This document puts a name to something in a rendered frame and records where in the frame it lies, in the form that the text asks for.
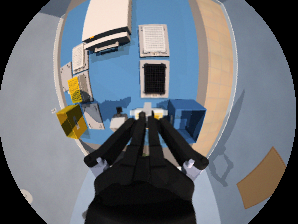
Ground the yellow bin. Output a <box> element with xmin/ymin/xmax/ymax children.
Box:
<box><xmin>56</xmin><ymin>104</ymin><xmax>87</xmax><ymax>139</ymax></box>

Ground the grey box with green button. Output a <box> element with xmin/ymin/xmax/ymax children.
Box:
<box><xmin>110</xmin><ymin>107</ymin><xmax>128</xmax><ymax>132</ymax></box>

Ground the blue open-top bin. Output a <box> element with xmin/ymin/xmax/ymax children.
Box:
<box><xmin>168</xmin><ymin>99</ymin><xmax>207</xmax><ymax>144</ymax></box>

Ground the beige rectangular plate nest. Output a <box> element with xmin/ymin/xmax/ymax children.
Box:
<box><xmin>140</xmin><ymin>60</ymin><xmax>169</xmax><ymax>98</ymax></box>

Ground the grey flat plate with corner pegs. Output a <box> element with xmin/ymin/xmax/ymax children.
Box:
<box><xmin>60</xmin><ymin>62</ymin><xmax>73</xmax><ymax>92</ymax></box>

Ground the black multi-well plate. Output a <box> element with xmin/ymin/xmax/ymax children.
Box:
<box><xmin>144</xmin><ymin>64</ymin><xmax>166</xmax><ymax>94</ymax></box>

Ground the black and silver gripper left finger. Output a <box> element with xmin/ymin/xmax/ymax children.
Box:
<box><xmin>84</xmin><ymin>102</ymin><xmax>148</xmax><ymax>187</ymax></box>

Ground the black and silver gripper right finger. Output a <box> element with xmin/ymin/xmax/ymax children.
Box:
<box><xmin>147</xmin><ymin>102</ymin><xmax>209</xmax><ymax>188</ymax></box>

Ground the blue bench mat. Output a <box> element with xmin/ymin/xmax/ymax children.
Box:
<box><xmin>61</xmin><ymin>0</ymin><xmax>199</xmax><ymax>145</ymax></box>

